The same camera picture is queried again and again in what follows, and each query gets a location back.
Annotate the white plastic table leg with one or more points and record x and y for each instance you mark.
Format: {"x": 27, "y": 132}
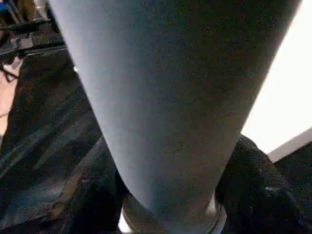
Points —
{"x": 175, "y": 97}

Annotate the black metal stand frame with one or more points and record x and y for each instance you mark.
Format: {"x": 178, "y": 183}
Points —
{"x": 9, "y": 73}

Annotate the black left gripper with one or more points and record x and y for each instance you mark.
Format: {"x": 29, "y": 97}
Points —
{"x": 34, "y": 41}

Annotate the black work mat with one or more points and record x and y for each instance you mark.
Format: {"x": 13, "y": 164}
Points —
{"x": 44, "y": 126}

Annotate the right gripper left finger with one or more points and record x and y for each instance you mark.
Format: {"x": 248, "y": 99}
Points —
{"x": 97, "y": 195}

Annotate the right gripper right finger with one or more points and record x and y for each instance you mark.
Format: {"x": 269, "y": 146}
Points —
{"x": 263, "y": 195}

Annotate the white plastic table top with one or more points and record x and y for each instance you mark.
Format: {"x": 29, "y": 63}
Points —
{"x": 287, "y": 97}

